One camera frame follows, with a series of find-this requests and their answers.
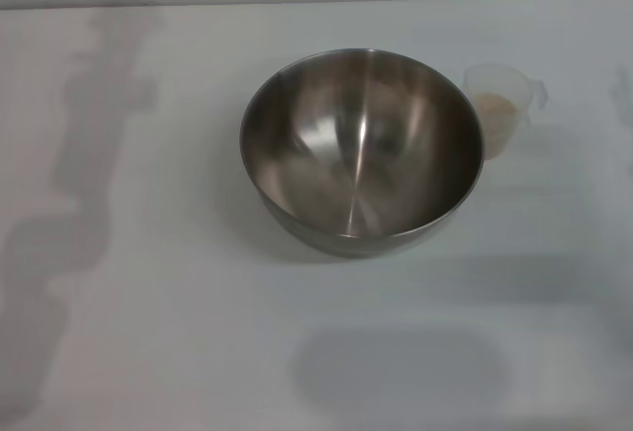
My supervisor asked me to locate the stainless steel mixing bowl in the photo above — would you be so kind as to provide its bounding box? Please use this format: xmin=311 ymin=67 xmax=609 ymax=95
xmin=239 ymin=47 xmax=485 ymax=260

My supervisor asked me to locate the white uncooked rice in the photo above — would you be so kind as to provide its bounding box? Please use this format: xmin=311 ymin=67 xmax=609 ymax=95
xmin=472 ymin=93 xmax=520 ymax=160

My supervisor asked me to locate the clear plastic measuring cup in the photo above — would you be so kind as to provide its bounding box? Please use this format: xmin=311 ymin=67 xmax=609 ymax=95
xmin=463 ymin=62 xmax=549 ymax=161

